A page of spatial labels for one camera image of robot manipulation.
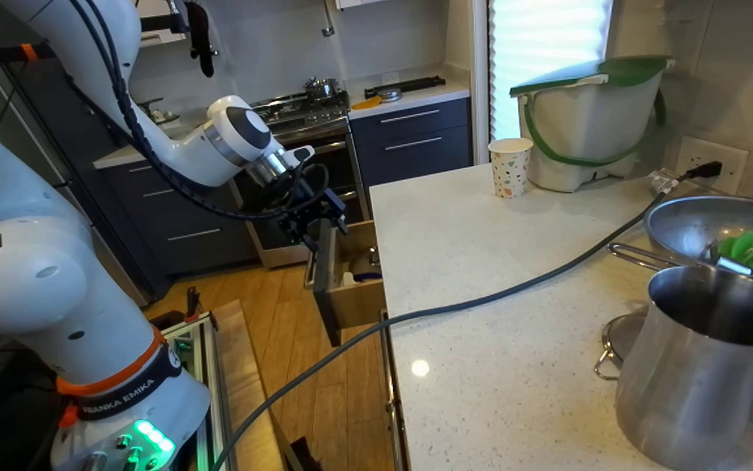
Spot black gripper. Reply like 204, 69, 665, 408
275, 147, 344, 286

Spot dark topmost wooden drawer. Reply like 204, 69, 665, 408
311, 221, 384, 346

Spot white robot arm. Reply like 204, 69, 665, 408
0, 0, 344, 471

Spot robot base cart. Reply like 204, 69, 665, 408
152, 298, 288, 471

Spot stainless oven range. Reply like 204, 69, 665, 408
247, 78, 365, 270

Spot navy right cabinet drawers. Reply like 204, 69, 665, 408
350, 96, 471, 185

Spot navy cabinet drawers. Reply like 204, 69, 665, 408
350, 96, 471, 185
93, 160, 255, 303

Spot navy left cabinet drawers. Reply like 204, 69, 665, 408
93, 160, 255, 303

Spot dotted paper cup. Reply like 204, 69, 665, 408
488, 138, 533, 198

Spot window blind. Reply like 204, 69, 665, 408
485, 0, 613, 138

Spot white bin with green lid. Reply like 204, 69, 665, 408
510, 54, 665, 194

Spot steel pitcher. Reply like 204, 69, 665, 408
613, 265, 753, 471

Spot green utensil in bowl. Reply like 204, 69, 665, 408
713, 231, 753, 276

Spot steel mixing bowl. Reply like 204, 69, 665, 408
611, 194, 753, 276

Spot dark power cable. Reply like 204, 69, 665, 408
212, 160, 727, 471

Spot white wall outlet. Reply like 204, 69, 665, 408
671, 133, 749, 197

